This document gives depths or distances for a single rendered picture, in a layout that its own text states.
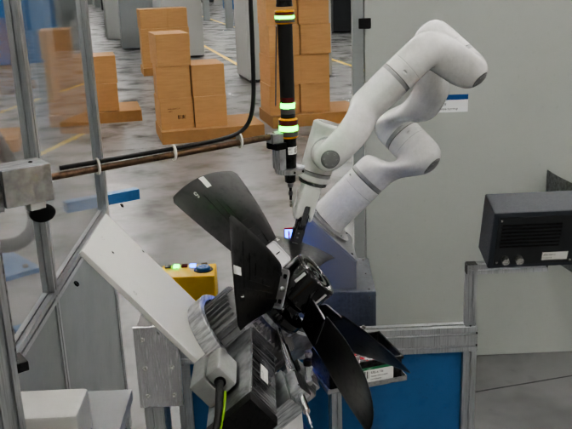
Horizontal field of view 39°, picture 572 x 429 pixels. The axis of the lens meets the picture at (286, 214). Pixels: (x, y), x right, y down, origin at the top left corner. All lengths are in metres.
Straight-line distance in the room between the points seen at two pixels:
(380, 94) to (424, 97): 0.29
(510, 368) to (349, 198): 1.84
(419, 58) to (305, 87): 8.04
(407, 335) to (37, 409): 1.09
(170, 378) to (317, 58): 8.42
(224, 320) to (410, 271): 2.22
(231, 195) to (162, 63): 7.41
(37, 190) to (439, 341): 1.36
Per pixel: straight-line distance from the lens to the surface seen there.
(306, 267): 1.79
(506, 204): 2.33
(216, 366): 1.59
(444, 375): 2.53
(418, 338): 2.44
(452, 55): 2.14
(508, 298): 4.10
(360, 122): 2.01
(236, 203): 1.89
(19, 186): 1.53
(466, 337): 2.47
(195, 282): 2.29
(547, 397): 3.89
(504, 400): 3.82
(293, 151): 1.84
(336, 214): 2.50
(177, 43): 9.29
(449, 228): 3.89
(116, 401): 2.13
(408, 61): 2.06
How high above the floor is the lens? 1.90
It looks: 17 degrees down
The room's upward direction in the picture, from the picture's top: 2 degrees counter-clockwise
